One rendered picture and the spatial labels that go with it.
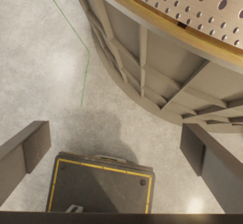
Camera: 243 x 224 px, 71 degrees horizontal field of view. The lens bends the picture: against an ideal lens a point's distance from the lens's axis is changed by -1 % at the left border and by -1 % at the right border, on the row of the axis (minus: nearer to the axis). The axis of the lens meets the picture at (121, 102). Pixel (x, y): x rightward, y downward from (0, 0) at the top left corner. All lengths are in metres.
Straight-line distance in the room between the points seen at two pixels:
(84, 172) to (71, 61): 1.02
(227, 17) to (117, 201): 1.15
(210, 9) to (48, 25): 1.79
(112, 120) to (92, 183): 0.54
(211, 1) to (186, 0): 0.04
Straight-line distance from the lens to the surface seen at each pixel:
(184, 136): 0.16
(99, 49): 1.69
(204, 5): 0.39
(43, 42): 1.97
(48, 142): 0.17
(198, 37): 0.38
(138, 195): 1.25
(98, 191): 1.28
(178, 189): 1.60
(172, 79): 0.75
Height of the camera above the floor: 1.50
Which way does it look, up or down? 79 degrees down
